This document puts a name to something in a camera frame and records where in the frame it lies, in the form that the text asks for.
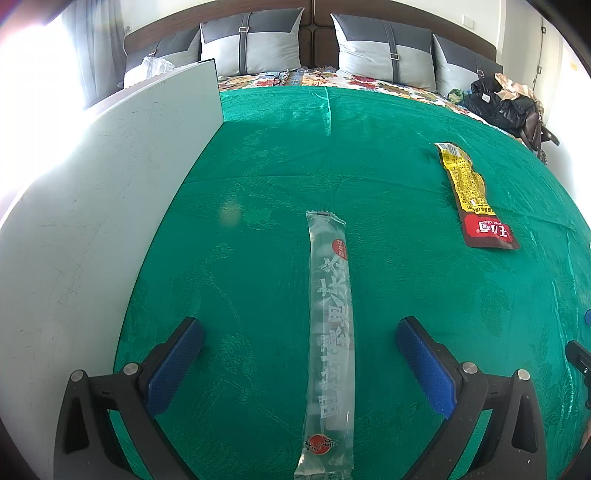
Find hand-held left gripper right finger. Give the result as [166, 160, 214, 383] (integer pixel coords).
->
[396, 316, 548, 480]

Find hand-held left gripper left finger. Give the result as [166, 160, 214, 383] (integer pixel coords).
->
[53, 316, 205, 480]

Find long clear snack packet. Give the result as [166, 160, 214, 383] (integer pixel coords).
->
[294, 210, 355, 480]

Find yellow red snack packet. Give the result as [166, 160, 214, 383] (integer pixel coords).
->
[434, 142, 521, 251]

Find white rectangular box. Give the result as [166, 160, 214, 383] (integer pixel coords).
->
[0, 60, 225, 480]

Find green blanket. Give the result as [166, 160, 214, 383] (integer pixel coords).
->
[113, 85, 591, 480]

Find brown bag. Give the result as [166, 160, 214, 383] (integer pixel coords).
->
[522, 108, 561, 164]

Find black clothes pile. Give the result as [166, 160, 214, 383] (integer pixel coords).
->
[462, 76, 539, 137]

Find beige crumpled cloth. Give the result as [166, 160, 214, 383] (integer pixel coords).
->
[494, 72, 536, 100]

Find white door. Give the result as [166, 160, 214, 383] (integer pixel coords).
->
[526, 9, 561, 100]

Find grey two-tone pillow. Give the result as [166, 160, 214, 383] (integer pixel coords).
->
[199, 7, 305, 77]
[124, 30, 202, 88]
[330, 13, 437, 90]
[433, 33, 499, 97]

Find floral bedsheet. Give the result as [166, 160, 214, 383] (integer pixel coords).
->
[217, 67, 490, 127]

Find clear plastic bag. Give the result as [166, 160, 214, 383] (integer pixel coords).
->
[141, 55, 174, 77]

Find grey curtain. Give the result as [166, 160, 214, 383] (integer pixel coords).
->
[60, 0, 125, 109]

